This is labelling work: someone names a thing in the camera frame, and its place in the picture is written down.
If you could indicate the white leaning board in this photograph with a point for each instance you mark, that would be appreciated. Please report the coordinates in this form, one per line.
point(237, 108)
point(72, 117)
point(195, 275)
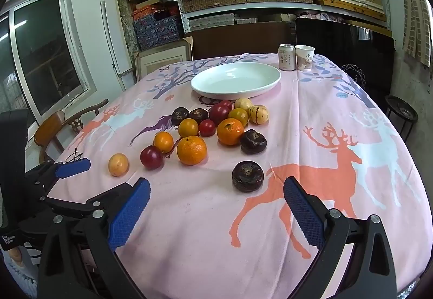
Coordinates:
point(113, 42)

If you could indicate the printed paper cup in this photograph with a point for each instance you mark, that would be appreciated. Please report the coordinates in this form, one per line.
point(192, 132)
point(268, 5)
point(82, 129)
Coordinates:
point(304, 59)

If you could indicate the white drink can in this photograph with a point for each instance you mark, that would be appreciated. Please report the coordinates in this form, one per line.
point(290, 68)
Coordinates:
point(286, 59)

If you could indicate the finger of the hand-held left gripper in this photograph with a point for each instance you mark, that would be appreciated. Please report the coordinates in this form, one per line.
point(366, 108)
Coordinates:
point(72, 167)
point(91, 202)

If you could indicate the small red plum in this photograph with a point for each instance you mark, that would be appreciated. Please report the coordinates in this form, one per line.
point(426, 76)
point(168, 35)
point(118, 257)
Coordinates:
point(207, 127)
point(226, 104)

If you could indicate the hanging bamboo mat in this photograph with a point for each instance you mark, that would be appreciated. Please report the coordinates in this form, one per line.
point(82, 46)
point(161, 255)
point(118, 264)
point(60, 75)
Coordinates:
point(416, 15)

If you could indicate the wooden chair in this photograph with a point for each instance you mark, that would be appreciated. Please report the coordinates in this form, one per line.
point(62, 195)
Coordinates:
point(49, 130)

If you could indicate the yellow-orange plum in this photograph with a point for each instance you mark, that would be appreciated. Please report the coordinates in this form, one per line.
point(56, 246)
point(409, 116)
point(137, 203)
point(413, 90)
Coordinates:
point(163, 141)
point(188, 127)
point(118, 164)
point(238, 116)

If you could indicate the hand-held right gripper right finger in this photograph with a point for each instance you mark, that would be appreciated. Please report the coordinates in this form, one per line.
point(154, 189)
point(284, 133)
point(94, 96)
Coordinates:
point(301, 214)

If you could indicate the pink deer-print tablecloth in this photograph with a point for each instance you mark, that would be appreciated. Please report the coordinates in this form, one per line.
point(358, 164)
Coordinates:
point(203, 234)

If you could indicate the dark brown wooden board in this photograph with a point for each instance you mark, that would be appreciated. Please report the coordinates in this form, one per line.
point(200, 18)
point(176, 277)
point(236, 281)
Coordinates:
point(236, 40)

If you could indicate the dark red plum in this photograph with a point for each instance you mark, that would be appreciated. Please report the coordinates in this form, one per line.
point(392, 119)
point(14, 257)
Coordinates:
point(152, 157)
point(219, 113)

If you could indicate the mandarin orange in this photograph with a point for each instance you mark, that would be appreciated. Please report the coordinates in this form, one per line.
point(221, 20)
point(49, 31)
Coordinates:
point(230, 131)
point(191, 150)

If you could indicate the white oval plate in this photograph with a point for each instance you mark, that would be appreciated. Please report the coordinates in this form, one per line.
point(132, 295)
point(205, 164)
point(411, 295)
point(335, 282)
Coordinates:
point(236, 79)

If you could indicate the black round stool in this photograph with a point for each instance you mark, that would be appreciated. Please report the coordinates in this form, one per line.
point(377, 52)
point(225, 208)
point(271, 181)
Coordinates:
point(402, 109)

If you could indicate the person's left forearm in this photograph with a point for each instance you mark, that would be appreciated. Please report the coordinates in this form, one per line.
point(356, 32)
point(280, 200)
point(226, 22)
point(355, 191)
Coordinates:
point(20, 273)

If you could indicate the pale yellow plum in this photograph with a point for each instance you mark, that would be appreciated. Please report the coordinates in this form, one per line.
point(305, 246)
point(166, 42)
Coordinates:
point(243, 102)

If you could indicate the framed picture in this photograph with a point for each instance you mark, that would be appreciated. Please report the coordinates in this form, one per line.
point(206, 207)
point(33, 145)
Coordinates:
point(162, 60)

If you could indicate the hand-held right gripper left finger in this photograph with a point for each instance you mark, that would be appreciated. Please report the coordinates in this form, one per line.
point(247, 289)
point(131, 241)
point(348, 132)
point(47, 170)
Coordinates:
point(130, 214)

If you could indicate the stack of blue patterned boxes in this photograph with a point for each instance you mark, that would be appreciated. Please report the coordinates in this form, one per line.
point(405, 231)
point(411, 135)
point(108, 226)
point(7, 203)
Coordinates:
point(155, 28)

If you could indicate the striped pepino melon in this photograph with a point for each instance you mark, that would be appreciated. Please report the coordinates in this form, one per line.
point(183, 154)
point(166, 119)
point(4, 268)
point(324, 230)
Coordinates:
point(258, 114)

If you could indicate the aluminium frame window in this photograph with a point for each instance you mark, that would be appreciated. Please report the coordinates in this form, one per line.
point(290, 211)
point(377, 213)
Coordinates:
point(44, 48)

